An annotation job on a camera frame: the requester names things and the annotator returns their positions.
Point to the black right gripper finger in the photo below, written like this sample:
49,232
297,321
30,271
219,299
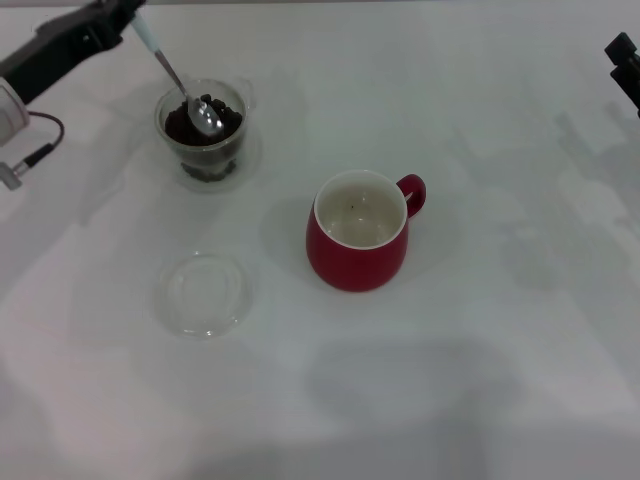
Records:
625,47
631,85

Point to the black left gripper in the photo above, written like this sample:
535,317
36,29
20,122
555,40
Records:
55,50

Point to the red ceramic mug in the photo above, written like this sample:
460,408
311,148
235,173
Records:
355,265

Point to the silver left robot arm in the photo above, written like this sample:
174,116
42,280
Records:
10,115

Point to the dark coffee beans heap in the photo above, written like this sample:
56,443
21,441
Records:
177,125

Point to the clear glass cup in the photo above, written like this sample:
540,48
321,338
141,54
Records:
162,137

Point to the clear glass saucer under cup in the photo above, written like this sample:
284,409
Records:
252,155

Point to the clear glass dish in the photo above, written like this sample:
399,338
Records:
200,295

